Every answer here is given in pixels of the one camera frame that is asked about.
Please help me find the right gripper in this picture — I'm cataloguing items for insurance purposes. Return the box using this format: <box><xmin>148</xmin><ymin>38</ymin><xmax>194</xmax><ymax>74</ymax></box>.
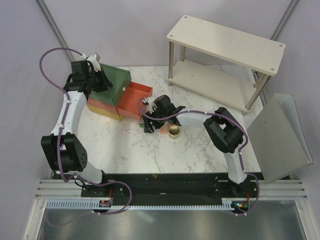
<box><xmin>141</xmin><ymin>106</ymin><xmax>167</xmax><ymax>134</ymax></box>

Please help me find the green top drawer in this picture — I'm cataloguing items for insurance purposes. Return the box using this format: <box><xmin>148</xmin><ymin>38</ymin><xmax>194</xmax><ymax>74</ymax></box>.
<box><xmin>113</xmin><ymin>70</ymin><xmax>132</xmax><ymax>107</ymax></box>

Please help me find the yellow bottom drawer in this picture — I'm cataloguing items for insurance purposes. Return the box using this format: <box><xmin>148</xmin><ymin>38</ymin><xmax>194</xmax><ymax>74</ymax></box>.
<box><xmin>118</xmin><ymin>114</ymin><xmax>125</xmax><ymax>122</ymax></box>

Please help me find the orange drawer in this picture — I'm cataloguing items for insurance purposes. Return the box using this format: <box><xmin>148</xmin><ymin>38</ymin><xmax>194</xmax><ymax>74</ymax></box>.
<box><xmin>116</xmin><ymin>81</ymin><xmax>153</xmax><ymax>121</ymax></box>

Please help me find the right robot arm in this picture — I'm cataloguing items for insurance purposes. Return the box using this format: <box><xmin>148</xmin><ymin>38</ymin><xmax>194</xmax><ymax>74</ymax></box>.
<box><xmin>137</xmin><ymin>95</ymin><xmax>250</xmax><ymax>197</ymax></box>

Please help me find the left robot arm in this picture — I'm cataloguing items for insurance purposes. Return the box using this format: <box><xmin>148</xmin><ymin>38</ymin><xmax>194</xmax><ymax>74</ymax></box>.
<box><xmin>40</xmin><ymin>53</ymin><xmax>113</xmax><ymax>197</ymax></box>

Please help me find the orange powder puff front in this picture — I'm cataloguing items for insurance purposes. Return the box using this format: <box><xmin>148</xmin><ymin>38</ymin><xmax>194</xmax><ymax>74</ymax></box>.
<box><xmin>158</xmin><ymin>125</ymin><xmax>169</xmax><ymax>135</ymax></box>

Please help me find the gold round jar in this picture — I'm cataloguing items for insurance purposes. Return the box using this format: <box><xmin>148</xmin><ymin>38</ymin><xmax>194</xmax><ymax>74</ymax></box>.
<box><xmin>168</xmin><ymin>125</ymin><xmax>180</xmax><ymax>139</ymax></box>

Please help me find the three-colour drawer cabinet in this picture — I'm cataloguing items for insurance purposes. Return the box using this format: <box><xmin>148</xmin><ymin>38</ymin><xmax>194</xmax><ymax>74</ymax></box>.
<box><xmin>86</xmin><ymin>63</ymin><xmax>132</xmax><ymax>122</ymax></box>

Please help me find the grey metal box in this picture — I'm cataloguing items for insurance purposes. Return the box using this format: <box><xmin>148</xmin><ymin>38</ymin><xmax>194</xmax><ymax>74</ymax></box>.
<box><xmin>247</xmin><ymin>93</ymin><xmax>315</xmax><ymax>183</ymax></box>

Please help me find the white two-tier shelf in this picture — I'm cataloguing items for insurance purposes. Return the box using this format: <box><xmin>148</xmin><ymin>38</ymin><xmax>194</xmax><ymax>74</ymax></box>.
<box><xmin>167</xmin><ymin>15</ymin><xmax>286</xmax><ymax>115</ymax></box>

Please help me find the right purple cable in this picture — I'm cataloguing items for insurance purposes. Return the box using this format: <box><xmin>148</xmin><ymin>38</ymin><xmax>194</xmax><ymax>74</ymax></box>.
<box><xmin>138</xmin><ymin>97</ymin><xmax>262</xmax><ymax>217</ymax></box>

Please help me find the purple cable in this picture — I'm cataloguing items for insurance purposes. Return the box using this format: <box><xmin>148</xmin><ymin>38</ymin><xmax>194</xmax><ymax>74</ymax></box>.
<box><xmin>39</xmin><ymin>47</ymin><xmax>133</xmax><ymax>216</ymax></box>
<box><xmin>138</xmin><ymin>97</ymin><xmax>262</xmax><ymax>217</ymax></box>

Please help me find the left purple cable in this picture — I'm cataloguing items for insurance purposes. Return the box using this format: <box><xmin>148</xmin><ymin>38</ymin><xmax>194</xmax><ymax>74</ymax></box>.
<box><xmin>39</xmin><ymin>47</ymin><xmax>133</xmax><ymax>216</ymax></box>

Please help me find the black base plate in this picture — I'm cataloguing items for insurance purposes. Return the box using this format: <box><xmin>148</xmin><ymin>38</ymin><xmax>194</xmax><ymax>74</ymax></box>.
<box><xmin>81</xmin><ymin>173</ymin><xmax>258</xmax><ymax>205</ymax></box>

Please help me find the white cable duct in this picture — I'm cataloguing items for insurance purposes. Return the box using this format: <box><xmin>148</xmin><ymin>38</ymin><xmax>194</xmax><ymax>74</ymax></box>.
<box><xmin>46</xmin><ymin>199</ymin><xmax>250</xmax><ymax>211</ymax></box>

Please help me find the aluminium rail frame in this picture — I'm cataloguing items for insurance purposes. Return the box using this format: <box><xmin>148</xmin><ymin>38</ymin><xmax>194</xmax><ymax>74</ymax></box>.
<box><xmin>35</xmin><ymin>179</ymin><xmax>307</xmax><ymax>201</ymax></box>

